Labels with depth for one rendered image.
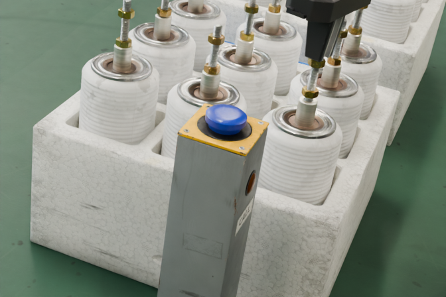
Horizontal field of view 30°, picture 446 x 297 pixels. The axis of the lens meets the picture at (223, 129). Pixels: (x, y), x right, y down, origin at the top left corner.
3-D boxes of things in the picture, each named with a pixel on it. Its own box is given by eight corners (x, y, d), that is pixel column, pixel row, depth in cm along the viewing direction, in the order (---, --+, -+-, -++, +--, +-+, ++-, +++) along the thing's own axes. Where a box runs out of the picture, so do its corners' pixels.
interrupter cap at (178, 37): (134, 24, 115) (135, 19, 115) (188, 29, 116) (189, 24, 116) (132, 46, 109) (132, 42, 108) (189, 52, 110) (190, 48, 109)
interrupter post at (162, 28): (152, 33, 113) (154, 10, 112) (170, 35, 114) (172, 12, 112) (152, 40, 111) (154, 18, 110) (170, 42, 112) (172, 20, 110)
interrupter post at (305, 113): (317, 126, 97) (322, 101, 95) (303, 131, 95) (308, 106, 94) (302, 117, 98) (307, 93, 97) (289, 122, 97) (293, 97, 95)
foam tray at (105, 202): (373, 189, 133) (401, 91, 124) (308, 345, 101) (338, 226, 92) (153, 120, 143) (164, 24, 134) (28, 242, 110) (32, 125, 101)
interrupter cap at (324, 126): (348, 130, 97) (350, 125, 97) (304, 148, 92) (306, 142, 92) (301, 103, 101) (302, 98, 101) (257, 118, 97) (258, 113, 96)
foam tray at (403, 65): (427, 67, 178) (449, -11, 170) (389, 147, 146) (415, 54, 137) (257, 20, 189) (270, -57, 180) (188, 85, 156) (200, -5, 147)
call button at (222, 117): (249, 128, 82) (253, 110, 81) (235, 146, 78) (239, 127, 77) (212, 117, 83) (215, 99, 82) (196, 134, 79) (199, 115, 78)
